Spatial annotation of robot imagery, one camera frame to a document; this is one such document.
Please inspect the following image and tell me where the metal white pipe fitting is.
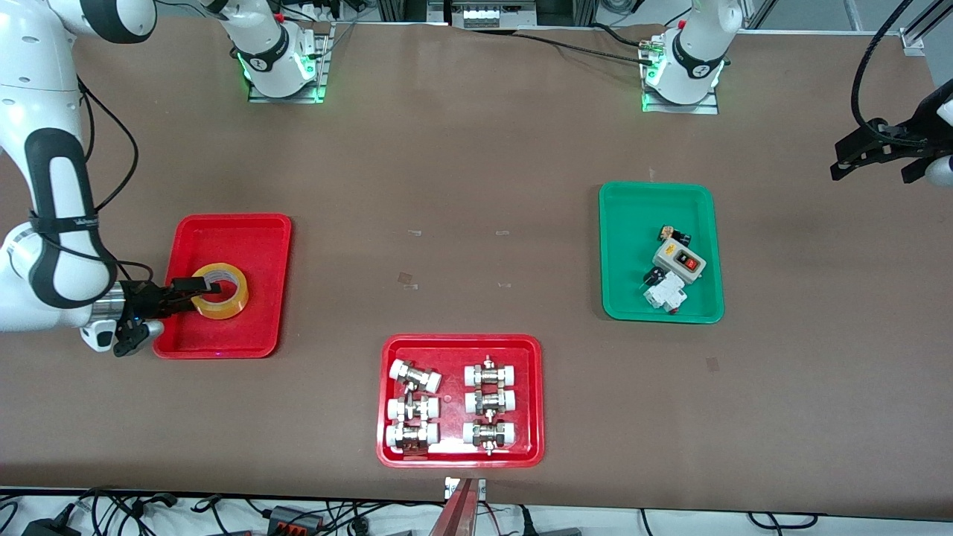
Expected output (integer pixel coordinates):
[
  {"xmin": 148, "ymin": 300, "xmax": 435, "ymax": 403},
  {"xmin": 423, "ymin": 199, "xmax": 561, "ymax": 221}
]
[
  {"xmin": 389, "ymin": 359, "xmax": 442, "ymax": 393},
  {"xmin": 386, "ymin": 395, "xmax": 440, "ymax": 422},
  {"xmin": 464, "ymin": 357, "xmax": 518, "ymax": 388},
  {"xmin": 385, "ymin": 421, "xmax": 440, "ymax": 453},
  {"xmin": 462, "ymin": 418, "xmax": 517, "ymax": 455},
  {"xmin": 465, "ymin": 388, "xmax": 517, "ymax": 416}
]

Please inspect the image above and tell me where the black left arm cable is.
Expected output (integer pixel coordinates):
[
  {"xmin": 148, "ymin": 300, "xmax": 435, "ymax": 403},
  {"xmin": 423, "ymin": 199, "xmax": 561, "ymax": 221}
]
[{"xmin": 851, "ymin": 0, "xmax": 935, "ymax": 146}]

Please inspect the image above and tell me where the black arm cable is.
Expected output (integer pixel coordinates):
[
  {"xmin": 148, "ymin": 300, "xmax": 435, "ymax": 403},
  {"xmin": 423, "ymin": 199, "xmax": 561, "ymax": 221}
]
[
  {"xmin": 74, "ymin": 78, "xmax": 156, "ymax": 287},
  {"xmin": 851, "ymin": 0, "xmax": 935, "ymax": 146}
]

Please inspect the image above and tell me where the grey on-off switch box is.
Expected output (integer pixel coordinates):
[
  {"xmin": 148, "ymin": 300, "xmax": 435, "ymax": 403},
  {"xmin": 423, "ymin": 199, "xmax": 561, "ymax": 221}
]
[{"xmin": 652, "ymin": 240, "xmax": 706, "ymax": 285}]

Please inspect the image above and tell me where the aluminium profile bar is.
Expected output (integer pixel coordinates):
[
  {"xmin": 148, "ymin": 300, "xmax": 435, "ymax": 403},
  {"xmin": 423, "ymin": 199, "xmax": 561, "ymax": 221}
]
[{"xmin": 428, "ymin": 476, "xmax": 488, "ymax": 536}]

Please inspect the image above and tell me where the clear yellowish tape roll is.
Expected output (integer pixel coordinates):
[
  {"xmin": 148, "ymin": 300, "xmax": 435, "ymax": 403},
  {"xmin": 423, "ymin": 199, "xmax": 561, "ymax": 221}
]
[{"xmin": 191, "ymin": 262, "xmax": 250, "ymax": 321}]

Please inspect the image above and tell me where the empty red plastic tray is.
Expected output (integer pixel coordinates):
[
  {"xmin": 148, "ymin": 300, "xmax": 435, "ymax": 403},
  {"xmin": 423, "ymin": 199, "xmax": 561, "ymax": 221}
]
[{"xmin": 153, "ymin": 214, "xmax": 293, "ymax": 360}]

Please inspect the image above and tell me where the white circuit breaker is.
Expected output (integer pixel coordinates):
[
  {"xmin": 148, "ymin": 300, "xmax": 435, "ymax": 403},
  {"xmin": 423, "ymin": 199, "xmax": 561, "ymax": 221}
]
[{"xmin": 643, "ymin": 271, "xmax": 689, "ymax": 313}]

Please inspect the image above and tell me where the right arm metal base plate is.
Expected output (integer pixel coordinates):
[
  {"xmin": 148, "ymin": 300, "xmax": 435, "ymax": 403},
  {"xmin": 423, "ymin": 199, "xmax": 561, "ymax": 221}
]
[{"xmin": 248, "ymin": 22, "xmax": 333, "ymax": 104}]

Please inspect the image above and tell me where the red tray holding fittings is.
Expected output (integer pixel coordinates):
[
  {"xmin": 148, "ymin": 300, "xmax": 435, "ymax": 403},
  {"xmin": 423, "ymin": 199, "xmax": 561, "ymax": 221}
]
[{"xmin": 376, "ymin": 334, "xmax": 545, "ymax": 469}]

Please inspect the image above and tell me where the grey terminal box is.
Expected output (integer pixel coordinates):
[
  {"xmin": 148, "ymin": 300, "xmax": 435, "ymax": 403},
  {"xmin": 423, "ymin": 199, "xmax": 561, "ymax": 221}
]
[{"xmin": 450, "ymin": 0, "xmax": 516, "ymax": 31}]

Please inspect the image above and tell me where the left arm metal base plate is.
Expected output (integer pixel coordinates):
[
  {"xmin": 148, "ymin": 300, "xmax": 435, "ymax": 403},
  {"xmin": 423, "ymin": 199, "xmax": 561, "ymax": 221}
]
[{"xmin": 642, "ymin": 37, "xmax": 720, "ymax": 115}]

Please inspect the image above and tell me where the aluminium frame rail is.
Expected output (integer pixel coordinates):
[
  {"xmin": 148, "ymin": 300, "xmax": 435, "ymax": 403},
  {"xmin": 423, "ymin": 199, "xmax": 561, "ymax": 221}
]
[{"xmin": 899, "ymin": 0, "xmax": 953, "ymax": 57}]

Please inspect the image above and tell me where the black table cable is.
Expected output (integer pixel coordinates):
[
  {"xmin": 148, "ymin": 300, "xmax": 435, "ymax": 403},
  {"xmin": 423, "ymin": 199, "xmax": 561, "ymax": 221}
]
[{"xmin": 514, "ymin": 27, "xmax": 656, "ymax": 65}]

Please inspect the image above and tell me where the black orange power box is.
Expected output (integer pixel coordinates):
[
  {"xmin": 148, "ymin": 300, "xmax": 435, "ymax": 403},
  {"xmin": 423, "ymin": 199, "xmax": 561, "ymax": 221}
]
[{"xmin": 267, "ymin": 505, "xmax": 326, "ymax": 534}]

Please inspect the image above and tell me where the green plastic tray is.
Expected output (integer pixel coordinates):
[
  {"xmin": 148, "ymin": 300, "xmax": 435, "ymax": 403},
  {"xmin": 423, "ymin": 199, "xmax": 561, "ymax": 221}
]
[{"xmin": 599, "ymin": 181, "xmax": 725, "ymax": 325}]

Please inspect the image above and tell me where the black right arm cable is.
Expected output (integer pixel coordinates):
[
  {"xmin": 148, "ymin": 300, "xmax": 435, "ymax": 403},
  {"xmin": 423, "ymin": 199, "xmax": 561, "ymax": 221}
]
[{"xmin": 74, "ymin": 78, "xmax": 156, "ymax": 287}]

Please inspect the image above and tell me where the black power adapter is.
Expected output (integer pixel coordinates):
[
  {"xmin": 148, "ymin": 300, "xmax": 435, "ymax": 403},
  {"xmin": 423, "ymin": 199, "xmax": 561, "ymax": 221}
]
[{"xmin": 21, "ymin": 516, "xmax": 81, "ymax": 536}]

